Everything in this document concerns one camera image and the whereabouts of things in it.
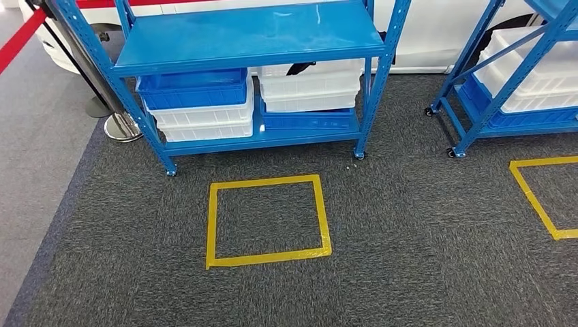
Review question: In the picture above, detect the blue metal shelf rack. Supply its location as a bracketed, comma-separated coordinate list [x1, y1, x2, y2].
[52, 0, 412, 177]

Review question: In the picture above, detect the blue plastic bin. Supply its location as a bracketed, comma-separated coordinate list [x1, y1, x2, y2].
[135, 67, 249, 112]
[259, 97, 358, 131]
[459, 74, 578, 131]

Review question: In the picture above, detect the yellow floor tape square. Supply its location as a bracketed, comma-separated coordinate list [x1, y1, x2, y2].
[205, 174, 333, 270]

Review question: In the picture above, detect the black barrier stanchion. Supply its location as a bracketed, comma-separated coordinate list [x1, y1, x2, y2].
[25, 0, 143, 144]

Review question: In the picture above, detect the white car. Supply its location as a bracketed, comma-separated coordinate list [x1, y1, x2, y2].
[18, 0, 543, 76]

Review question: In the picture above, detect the blue metal rack on casters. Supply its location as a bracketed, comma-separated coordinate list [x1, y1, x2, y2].
[424, 0, 578, 159]

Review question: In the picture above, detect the large white plastic bin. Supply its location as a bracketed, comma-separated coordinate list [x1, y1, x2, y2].
[474, 26, 578, 114]

